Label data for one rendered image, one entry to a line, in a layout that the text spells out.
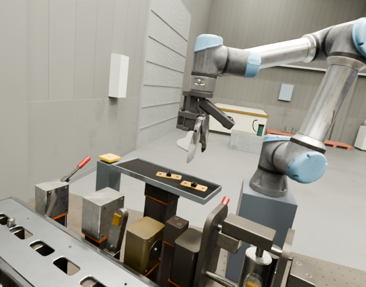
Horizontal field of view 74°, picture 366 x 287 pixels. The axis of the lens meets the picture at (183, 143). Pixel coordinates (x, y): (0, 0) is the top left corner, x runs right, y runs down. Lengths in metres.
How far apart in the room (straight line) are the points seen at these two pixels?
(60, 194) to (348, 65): 1.04
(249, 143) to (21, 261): 6.04
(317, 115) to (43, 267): 0.88
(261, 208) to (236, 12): 10.38
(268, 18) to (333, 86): 10.18
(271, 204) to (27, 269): 0.78
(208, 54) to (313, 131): 0.42
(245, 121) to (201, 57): 7.53
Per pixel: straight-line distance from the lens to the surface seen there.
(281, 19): 11.06
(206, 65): 0.70
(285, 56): 0.95
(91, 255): 0.75
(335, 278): 1.47
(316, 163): 0.88
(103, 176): 0.99
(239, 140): 6.47
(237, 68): 0.73
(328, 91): 0.90
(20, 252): 0.80
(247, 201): 1.00
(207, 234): 0.59
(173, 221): 0.71
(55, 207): 1.01
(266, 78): 10.69
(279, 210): 1.02
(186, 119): 0.72
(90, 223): 0.80
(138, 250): 0.70
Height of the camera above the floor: 1.47
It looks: 14 degrees down
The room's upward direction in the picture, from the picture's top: 8 degrees clockwise
